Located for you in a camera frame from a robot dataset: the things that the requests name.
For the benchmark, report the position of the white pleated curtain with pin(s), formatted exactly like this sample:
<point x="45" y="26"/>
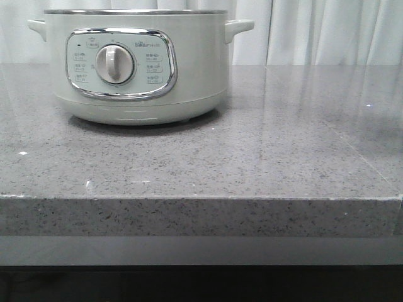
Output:
<point x="285" y="32"/>

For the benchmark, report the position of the pale green electric cooking pot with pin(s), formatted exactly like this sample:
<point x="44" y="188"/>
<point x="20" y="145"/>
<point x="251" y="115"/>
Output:
<point x="138" y="66"/>

